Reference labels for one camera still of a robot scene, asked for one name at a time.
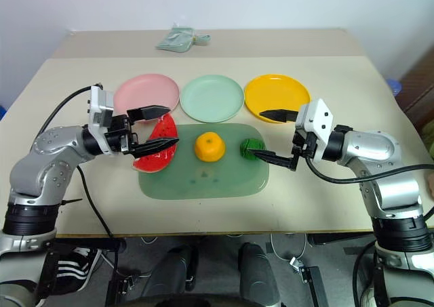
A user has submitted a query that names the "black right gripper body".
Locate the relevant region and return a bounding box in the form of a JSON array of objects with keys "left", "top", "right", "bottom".
[{"left": 290, "top": 127, "right": 317, "bottom": 171}]

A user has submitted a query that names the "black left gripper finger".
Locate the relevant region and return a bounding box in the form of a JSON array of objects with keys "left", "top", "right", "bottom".
[
  {"left": 127, "top": 106, "right": 172, "bottom": 122},
  {"left": 130, "top": 138, "right": 180, "bottom": 158}
]

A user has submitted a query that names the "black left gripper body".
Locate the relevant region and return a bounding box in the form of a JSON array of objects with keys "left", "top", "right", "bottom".
[{"left": 104, "top": 113, "right": 139, "bottom": 155}]

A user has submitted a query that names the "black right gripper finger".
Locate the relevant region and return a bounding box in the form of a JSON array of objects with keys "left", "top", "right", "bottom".
[
  {"left": 253, "top": 150, "right": 294, "bottom": 170},
  {"left": 259, "top": 108, "right": 300, "bottom": 123}
]

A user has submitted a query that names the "pink round plate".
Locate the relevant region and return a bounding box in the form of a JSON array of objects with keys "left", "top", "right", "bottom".
[{"left": 113, "top": 73, "right": 180, "bottom": 117}]

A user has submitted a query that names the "yellow round plate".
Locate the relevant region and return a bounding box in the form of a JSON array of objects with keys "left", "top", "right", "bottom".
[{"left": 244, "top": 74, "right": 312, "bottom": 124}]

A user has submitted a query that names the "green vegetable toy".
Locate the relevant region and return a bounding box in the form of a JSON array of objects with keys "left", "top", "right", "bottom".
[{"left": 239, "top": 138, "right": 267, "bottom": 160}]

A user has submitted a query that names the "orange toy fruit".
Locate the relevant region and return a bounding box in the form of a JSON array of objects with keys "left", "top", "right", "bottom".
[{"left": 193, "top": 131, "right": 227, "bottom": 163}]

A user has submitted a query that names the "light green round plate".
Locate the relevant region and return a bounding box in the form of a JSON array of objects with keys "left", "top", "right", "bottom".
[{"left": 180, "top": 74, "right": 245, "bottom": 123}]

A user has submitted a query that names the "red watermelon slice toy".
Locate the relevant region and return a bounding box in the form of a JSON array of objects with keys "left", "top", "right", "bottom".
[{"left": 132, "top": 113, "right": 180, "bottom": 174}]

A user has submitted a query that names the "green translucent tray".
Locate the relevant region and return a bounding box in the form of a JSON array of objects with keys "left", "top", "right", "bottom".
[{"left": 137, "top": 123, "right": 271, "bottom": 200}]

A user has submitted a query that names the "green plastic bag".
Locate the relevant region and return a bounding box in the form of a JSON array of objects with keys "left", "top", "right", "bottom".
[{"left": 155, "top": 24, "right": 212, "bottom": 54}]

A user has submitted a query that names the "blue bottle cap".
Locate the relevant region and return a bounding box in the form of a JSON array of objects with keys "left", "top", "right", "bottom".
[{"left": 386, "top": 78, "right": 403, "bottom": 96}]

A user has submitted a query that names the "black white striped shoe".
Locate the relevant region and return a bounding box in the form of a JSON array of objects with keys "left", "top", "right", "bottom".
[{"left": 54, "top": 247, "right": 102, "bottom": 295}]

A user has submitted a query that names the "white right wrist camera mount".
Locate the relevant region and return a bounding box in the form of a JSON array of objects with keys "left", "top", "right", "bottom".
[{"left": 294, "top": 98, "right": 334, "bottom": 161}]

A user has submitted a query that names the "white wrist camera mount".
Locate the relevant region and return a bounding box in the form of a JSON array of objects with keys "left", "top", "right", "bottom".
[
  {"left": 294, "top": 98, "right": 334, "bottom": 161},
  {"left": 87, "top": 84, "right": 115, "bottom": 134}
]

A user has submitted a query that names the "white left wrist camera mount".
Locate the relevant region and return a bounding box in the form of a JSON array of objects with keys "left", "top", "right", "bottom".
[{"left": 87, "top": 84, "right": 115, "bottom": 134}]

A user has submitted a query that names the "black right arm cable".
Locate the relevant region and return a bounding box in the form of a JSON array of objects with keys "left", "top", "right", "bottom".
[{"left": 305, "top": 155, "right": 434, "bottom": 185}]

